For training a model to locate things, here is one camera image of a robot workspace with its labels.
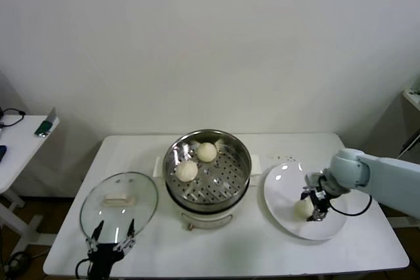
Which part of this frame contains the white round plate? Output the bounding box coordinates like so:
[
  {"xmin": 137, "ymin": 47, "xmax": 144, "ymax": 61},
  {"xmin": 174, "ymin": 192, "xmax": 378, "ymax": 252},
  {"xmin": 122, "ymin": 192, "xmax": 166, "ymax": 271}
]
[{"xmin": 263, "ymin": 161, "xmax": 348, "ymax": 241}]

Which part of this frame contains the white steamed baozi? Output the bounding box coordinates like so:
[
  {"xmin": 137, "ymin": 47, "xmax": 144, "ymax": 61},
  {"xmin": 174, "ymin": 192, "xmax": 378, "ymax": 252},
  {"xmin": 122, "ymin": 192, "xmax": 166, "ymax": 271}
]
[
  {"xmin": 196, "ymin": 141, "xmax": 218, "ymax": 163},
  {"xmin": 175, "ymin": 161, "xmax": 199, "ymax": 183},
  {"xmin": 293, "ymin": 198, "xmax": 315, "ymax": 220}
]

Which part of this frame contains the black cable with adapter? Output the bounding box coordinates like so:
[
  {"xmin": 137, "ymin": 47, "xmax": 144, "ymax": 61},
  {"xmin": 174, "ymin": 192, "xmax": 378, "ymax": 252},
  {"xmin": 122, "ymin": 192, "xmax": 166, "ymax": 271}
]
[{"xmin": 398, "ymin": 129, "xmax": 420, "ymax": 159}]

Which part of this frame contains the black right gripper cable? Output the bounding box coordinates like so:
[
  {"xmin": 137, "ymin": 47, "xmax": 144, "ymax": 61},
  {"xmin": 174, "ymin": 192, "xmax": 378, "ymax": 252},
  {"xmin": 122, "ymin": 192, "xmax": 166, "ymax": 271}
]
[{"xmin": 327, "ymin": 194, "xmax": 373, "ymax": 217}]

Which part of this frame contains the white shelf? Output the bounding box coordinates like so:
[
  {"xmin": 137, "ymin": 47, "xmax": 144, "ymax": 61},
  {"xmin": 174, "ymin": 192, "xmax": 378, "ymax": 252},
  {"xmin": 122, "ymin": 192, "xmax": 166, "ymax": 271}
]
[{"xmin": 402, "ymin": 89, "xmax": 420, "ymax": 110}]

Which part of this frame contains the white side table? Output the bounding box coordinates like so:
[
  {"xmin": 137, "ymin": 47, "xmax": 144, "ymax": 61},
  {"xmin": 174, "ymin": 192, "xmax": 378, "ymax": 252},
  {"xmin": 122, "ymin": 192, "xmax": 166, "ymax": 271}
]
[{"xmin": 0, "ymin": 114, "xmax": 62, "ymax": 256}]

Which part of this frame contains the steel steamer pot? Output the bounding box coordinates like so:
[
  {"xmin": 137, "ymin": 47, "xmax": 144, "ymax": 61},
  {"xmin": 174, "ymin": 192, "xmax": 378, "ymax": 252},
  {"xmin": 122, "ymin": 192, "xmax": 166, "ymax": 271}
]
[{"xmin": 153, "ymin": 154, "xmax": 263, "ymax": 231}]

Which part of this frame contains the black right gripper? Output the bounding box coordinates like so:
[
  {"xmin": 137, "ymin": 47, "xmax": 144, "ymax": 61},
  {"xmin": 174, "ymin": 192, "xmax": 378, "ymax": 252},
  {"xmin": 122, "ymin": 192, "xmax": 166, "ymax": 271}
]
[{"xmin": 301, "ymin": 187, "xmax": 329, "ymax": 222}]

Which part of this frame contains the black cable bundle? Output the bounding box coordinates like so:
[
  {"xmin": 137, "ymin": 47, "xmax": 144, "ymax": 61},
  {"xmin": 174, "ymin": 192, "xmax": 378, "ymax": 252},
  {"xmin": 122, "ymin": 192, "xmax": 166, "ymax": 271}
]
[{"xmin": 0, "ymin": 250, "xmax": 43, "ymax": 271}]

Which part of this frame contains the glass lid with cream handle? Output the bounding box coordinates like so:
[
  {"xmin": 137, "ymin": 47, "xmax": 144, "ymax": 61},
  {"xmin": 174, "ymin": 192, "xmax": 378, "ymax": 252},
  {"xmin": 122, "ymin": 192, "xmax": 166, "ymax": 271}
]
[{"xmin": 79, "ymin": 170, "xmax": 159, "ymax": 245}]

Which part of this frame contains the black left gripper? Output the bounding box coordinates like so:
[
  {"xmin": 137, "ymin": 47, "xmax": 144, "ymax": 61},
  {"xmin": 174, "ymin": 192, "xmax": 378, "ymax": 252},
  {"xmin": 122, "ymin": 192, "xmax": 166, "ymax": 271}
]
[{"xmin": 85, "ymin": 218, "xmax": 136, "ymax": 280}]

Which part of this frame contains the stainless steel steamer basket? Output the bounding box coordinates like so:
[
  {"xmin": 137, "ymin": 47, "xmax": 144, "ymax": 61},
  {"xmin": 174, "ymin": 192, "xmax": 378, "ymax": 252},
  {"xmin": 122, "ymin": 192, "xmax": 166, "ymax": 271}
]
[{"xmin": 163, "ymin": 129, "xmax": 253, "ymax": 207}]

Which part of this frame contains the green tool with grey card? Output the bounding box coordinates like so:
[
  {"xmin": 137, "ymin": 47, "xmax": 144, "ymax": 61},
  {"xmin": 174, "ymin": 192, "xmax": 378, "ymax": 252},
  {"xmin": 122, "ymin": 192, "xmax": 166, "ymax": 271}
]
[{"xmin": 34, "ymin": 107, "xmax": 60, "ymax": 138}]

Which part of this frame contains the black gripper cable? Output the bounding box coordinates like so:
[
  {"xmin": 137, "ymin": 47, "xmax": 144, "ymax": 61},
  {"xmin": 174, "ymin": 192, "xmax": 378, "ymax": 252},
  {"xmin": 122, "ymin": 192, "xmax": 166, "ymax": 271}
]
[
  {"xmin": 75, "ymin": 258, "xmax": 92, "ymax": 278},
  {"xmin": 327, "ymin": 194, "xmax": 373, "ymax": 217}
]

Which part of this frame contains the black cable with plug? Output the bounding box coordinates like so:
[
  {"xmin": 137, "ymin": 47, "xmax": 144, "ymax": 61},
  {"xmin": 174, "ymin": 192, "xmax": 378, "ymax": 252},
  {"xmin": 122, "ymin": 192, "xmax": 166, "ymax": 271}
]
[{"xmin": 0, "ymin": 108, "xmax": 26, "ymax": 127}]

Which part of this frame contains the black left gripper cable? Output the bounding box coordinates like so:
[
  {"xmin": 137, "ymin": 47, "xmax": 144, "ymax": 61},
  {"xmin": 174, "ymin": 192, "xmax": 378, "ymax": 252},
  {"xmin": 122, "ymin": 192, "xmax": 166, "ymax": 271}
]
[{"xmin": 75, "ymin": 258, "xmax": 92, "ymax": 278}]

